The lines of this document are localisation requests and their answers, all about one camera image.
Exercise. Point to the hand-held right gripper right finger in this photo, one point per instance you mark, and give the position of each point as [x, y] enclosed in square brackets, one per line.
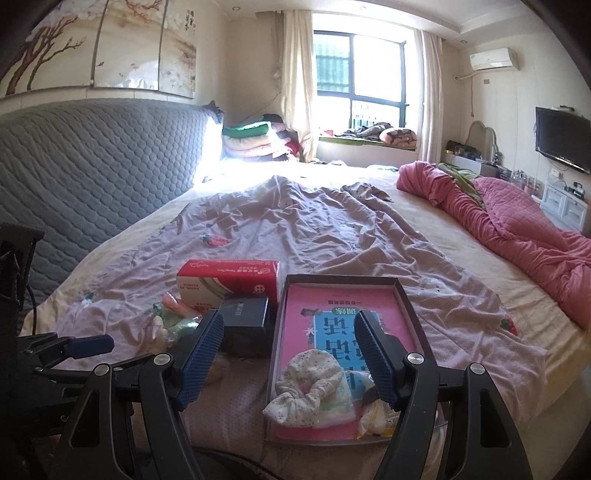
[374, 355]

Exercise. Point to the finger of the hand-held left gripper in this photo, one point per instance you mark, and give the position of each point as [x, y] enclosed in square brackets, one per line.
[92, 344]
[69, 371]

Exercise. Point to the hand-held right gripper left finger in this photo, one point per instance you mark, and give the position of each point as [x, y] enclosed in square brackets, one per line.
[198, 355]

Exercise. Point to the yellow snack packet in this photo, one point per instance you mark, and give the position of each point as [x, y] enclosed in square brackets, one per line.
[376, 417]

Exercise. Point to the white floral baby hat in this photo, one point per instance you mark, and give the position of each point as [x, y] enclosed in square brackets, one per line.
[300, 383]

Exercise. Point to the shallow cardboard box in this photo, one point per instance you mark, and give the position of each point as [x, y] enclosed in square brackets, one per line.
[341, 282]

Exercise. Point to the green clear wrapped item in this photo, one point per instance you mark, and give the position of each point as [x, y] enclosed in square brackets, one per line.
[182, 325]

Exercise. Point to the black box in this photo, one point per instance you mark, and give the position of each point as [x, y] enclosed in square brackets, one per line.
[244, 318]

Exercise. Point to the pink book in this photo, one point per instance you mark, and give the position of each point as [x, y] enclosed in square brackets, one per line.
[295, 332]

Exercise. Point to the red tissue box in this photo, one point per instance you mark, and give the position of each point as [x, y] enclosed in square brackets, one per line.
[221, 272]

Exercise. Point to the grey quilted headboard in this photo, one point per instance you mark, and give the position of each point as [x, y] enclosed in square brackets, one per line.
[92, 175]

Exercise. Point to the purple bed sheet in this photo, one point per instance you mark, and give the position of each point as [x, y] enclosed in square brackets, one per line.
[323, 221]

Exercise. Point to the green cloth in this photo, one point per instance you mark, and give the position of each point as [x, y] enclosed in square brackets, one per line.
[464, 177]

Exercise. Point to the pink quilt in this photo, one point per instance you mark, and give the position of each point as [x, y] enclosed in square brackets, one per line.
[521, 221]

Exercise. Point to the white dressing table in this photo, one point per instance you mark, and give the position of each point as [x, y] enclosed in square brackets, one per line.
[461, 159]

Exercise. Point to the patterned pillow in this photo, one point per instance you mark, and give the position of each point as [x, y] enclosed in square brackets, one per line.
[399, 137]

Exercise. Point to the stack of folded blankets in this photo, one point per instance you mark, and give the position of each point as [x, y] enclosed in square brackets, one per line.
[249, 141]

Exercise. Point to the grey clothes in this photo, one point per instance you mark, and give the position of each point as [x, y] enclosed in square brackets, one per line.
[364, 131]

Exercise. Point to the white drawer cabinet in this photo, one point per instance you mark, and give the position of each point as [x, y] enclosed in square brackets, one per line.
[565, 207]

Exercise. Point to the vanity mirror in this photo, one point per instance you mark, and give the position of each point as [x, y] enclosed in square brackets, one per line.
[482, 138]

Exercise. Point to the cream curtain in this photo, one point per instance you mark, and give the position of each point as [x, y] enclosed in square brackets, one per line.
[300, 69]
[429, 92]

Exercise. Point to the black television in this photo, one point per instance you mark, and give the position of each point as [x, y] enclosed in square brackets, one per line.
[561, 136]

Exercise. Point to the window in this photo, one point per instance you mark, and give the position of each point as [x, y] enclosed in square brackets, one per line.
[332, 64]

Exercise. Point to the white air conditioner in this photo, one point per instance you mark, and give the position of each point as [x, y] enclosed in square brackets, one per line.
[493, 59]

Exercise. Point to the tree wall painting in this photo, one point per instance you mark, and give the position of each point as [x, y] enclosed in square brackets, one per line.
[129, 41]

